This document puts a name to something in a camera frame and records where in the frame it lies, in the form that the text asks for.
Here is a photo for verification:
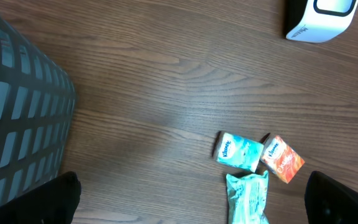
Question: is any teal Kleenex tissue pack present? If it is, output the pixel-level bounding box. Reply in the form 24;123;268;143
213;131;264;172

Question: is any teal wipes packet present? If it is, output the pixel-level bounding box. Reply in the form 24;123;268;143
226;170;269;224

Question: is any grey plastic basket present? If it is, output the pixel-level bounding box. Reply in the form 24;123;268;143
0;17;76;206

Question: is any orange Kleenex tissue pack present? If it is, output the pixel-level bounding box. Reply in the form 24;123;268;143
260;134;305;184

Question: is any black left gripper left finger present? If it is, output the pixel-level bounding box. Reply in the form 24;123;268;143
0;171;81;224

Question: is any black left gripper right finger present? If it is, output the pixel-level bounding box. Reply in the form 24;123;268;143
305;170;358;224

